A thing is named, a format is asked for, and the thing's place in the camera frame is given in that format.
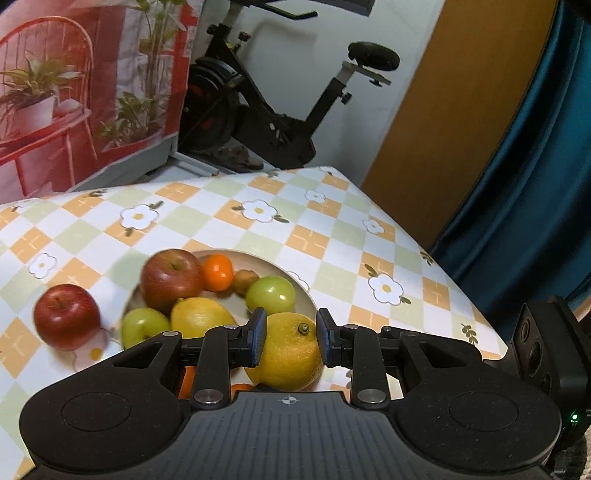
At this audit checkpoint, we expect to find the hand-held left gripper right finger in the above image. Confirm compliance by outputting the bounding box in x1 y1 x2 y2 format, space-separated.
315 308 476 411

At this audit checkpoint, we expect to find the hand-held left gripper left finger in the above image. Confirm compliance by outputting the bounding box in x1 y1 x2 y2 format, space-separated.
111 307 269 411

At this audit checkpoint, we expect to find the yellow lemon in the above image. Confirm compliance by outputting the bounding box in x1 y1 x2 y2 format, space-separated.
245 312 326 392
170 296 238 340

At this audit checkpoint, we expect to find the beige round plate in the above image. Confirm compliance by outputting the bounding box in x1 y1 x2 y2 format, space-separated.
122 249 319 370

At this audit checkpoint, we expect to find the green apple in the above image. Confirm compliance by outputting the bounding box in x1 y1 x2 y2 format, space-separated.
121 308 172 350
245 275 296 319

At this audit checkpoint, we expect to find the brown walnut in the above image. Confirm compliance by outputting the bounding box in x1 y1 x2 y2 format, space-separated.
231 269 260 297

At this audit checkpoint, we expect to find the dark red apple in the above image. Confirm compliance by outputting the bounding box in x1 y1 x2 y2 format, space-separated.
140 249 206 315

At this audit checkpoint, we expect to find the checked floral tablecloth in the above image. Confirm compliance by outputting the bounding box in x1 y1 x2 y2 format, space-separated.
0 165 509 480

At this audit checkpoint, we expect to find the teal curtain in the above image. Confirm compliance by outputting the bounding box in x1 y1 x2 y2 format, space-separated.
429 0 591 319

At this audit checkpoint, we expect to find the brown sandal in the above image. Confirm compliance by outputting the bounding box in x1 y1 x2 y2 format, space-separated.
215 145 265 171

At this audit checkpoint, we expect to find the bright red apple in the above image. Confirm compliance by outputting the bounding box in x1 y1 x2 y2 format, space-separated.
33 284 102 352

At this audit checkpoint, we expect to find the black exercise bike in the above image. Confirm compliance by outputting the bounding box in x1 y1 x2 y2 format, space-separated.
178 0 402 169

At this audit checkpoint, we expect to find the wooden door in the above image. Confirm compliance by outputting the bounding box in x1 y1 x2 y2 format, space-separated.
360 0 561 252

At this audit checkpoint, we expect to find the wall poster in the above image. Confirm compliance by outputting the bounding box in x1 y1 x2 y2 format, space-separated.
0 0 204 197

